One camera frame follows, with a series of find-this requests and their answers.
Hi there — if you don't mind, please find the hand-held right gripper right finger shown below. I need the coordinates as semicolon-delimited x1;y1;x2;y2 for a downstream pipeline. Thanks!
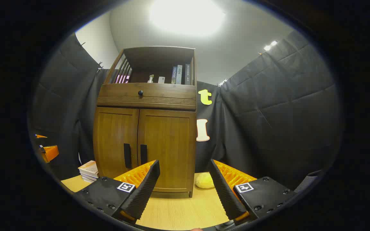
208;159;296;227

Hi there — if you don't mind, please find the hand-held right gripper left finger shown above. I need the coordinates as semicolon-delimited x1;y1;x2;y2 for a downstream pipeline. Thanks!
73;160;160;225

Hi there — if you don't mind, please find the wooden shoe cabinet door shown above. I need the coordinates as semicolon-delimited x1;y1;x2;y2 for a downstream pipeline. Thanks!
93;107;139;178
137;109;197;193

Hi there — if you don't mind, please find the wooden double-door shoe cabinet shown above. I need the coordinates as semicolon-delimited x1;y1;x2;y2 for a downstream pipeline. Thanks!
92;46;198;198

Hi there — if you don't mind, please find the yellow round sponge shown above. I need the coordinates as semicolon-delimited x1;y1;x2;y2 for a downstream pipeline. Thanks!
195;173;215;189

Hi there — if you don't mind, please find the black backdrop cloth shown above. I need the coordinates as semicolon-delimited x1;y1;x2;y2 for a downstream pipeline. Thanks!
28;30;344;193

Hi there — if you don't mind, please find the large ceiling light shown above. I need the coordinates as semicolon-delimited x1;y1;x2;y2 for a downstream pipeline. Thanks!
149;0;225;37

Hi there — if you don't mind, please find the grey strap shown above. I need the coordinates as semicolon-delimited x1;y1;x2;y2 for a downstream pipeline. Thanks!
296;170;322;193

